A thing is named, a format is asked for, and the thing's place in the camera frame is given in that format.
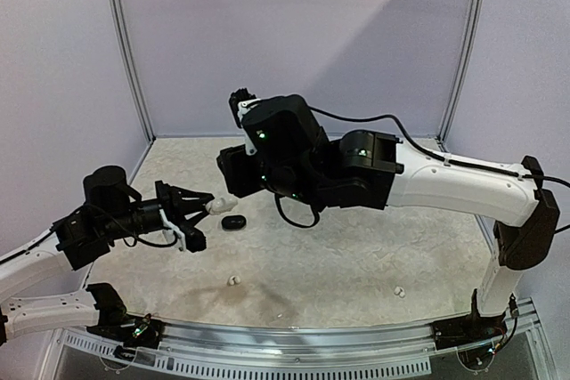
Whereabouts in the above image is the aluminium front rail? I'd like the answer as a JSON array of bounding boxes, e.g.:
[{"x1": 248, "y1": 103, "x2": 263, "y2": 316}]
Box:
[{"x1": 53, "y1": 295, "x2": 542, "y2": 366}]

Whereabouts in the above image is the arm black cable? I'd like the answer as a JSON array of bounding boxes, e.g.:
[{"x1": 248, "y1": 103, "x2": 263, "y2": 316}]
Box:
[
  {"x1": 0, "y1": 206, "x2": 179, "y2": 265},
  {"x1": 275, "y1": 105, "x2": 570, "y2": 232}
]

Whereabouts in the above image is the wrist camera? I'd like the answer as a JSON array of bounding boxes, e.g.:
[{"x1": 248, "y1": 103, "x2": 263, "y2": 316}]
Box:
[
  {"x1": 162, "y1": 215, "x2": 207, "y2": 253},
  {"x1": 229, "y1": 88, "x2": 262, "y2": 156}
]

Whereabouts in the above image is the white slotted cable duct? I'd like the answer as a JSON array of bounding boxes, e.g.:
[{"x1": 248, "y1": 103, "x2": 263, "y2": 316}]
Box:
[{"x1": 53, "y1": 332, "x2": 433, "y2": 379}]

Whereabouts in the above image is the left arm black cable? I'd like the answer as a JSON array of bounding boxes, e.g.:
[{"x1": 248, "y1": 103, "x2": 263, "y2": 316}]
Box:
[{"x1": 0, "y1": 206, "x2": 179, "y2": 265}]

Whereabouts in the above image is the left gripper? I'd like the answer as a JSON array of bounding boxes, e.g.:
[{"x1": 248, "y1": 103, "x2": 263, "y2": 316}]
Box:
[{"x1": 102, "y1": 180, "x2": 215, "y2": 241}]

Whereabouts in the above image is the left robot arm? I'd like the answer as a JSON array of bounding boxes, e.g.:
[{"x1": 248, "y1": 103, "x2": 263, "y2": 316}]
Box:
[{"x1": 1, "y1": 166, "x2": 215, "y2": 347}]

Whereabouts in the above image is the left aluminium corner post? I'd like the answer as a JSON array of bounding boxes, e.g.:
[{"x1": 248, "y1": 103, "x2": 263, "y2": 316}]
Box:
[{"x1": 109, "y1": 0, "x2": 156, "y2": 143}]

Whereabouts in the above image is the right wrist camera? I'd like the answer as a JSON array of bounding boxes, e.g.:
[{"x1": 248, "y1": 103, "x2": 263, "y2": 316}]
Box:
[{"x1": 229, "y1": 88, "x2": 262, "y2": 156}]

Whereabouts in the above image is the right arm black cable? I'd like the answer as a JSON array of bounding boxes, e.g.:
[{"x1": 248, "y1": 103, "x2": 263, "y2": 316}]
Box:
[{"x1": 275, "y1": 105, "x2": 570, "y2": 232}]

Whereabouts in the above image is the black earbud charging case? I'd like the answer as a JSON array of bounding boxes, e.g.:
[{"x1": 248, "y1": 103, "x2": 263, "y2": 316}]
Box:
[{"x1": 221, "y1": 214, "x2": 247, "y2": 230}]

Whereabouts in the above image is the white earbud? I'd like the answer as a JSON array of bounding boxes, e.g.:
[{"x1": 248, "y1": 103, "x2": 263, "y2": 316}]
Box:
[
  {"x1": 394, "y1": 287, "x2": 406, "y2": 298},
  {"x1": 227, "y1": 276, "x2": 241, "y2": 287}
]

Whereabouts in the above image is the right aluminium corner post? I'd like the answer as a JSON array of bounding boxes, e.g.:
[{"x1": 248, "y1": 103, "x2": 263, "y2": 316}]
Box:
[{"x1": 437, "y1": 0, "x2": 483, "y2": 146}]

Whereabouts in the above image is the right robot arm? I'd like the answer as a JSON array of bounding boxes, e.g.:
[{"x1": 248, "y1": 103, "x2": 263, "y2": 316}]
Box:
[{"x1": 217, "y1": 89, "x2": 560, "y2": 341}]

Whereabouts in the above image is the white gold-trimmed charging case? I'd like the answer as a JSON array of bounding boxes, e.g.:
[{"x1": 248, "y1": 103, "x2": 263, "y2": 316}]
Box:
[{"x1": 205, "y1": 197, "x2": 238, "y2": 215}]

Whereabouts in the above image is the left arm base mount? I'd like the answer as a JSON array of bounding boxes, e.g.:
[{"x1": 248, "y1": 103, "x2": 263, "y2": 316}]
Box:
[{"x1": 86, "y1": 310, "x2": 166, "y2": 349}]

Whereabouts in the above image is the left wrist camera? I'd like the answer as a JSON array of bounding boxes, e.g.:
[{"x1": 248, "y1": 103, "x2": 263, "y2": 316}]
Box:
[{"x1": 162, "y1": 215, "x2": 207, "y2": 253}]

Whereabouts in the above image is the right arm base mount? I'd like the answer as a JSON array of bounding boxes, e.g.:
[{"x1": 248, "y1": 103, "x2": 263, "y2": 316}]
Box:
[{"x1": 429, "y1": 301, "x2": 507, "y2": 350}]

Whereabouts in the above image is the aluminium corner post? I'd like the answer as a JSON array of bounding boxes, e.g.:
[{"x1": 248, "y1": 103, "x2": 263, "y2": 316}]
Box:
[
  {"x1": 109, "y1": 0, "x2": 156, "y2": 143},
  {"x1": 437, "y1": 0, "x2": 483, "y2": 146}
]

